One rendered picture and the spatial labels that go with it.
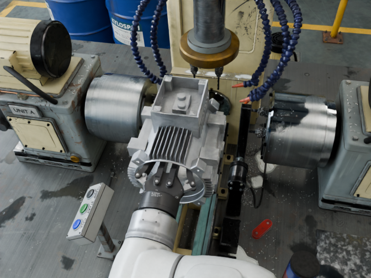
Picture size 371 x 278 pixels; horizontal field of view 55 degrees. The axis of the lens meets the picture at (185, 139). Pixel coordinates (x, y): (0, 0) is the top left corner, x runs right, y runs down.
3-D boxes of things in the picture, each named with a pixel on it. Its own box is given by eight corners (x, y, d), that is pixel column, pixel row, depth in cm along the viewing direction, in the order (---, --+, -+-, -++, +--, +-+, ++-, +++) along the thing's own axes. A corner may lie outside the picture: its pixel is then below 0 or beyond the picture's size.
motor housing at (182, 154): (155, 138, 99) (147, 84, 84) (224, 147, 95) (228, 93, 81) (133, 199, 86) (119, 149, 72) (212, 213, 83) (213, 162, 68)
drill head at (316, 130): (243, 122, 142) (249, 72, 123) (353, 135, 135) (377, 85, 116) (236, 173, 126) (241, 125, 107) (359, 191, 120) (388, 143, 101)
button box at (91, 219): (100, 194, 113) (88, 186, 110) (115, 190, 108) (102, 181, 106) (79, 246, 102) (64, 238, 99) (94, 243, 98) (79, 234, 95)
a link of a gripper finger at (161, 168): (162, 193, 73) (155, 192, 74) (173, 147, 79) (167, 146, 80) (159, 184, 70) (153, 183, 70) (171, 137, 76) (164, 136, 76)
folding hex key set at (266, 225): (266, 219, 127) (267, 217, 126) (273, 225, 125) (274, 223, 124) (249, 234, 124) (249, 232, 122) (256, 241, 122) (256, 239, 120)
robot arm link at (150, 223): (119, 232, 62) (129, 201, 66) (129, 248, 70) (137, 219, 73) (170, 241, 61) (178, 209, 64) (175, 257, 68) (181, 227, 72)
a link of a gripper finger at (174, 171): (164, 185, 70) (171, 186, 70) (178, 138, 76) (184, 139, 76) (166, 193, 73) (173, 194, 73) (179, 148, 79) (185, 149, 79)
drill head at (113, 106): (87, 102, 153) (70, 54, 134) (170, 113, 147) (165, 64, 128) (62, 148, 137) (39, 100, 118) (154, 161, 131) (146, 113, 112)
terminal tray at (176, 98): (165, 98, 86) (163, 74, 81) (209, 103, 85) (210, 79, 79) (152, 135, 79) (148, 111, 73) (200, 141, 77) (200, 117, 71)
